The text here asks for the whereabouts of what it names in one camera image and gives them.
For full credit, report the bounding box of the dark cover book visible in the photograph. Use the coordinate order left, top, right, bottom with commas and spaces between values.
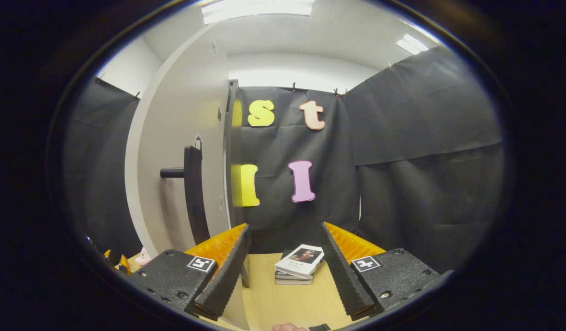
274, 270, 314, 281

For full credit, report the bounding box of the small ceiling light panel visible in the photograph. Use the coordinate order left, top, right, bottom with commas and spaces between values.
395, 33, 429, 56

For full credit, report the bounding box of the beige cabinet door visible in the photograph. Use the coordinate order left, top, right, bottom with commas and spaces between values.
125, 23, 250, 330

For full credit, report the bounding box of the white portrait cover book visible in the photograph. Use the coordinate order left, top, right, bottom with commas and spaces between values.
274, 244, 325, 280

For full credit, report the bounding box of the black backdrop cloth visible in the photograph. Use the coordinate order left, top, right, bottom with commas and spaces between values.
62, 46, 504, 274

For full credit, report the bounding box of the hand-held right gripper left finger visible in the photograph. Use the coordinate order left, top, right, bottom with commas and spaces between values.
126, 223, 252, 321

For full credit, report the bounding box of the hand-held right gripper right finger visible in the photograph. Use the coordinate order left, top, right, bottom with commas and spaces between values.
320, 222, 454, 321

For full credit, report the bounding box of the large ceiling light panel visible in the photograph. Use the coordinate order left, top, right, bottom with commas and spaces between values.
201, 0, 315, 25

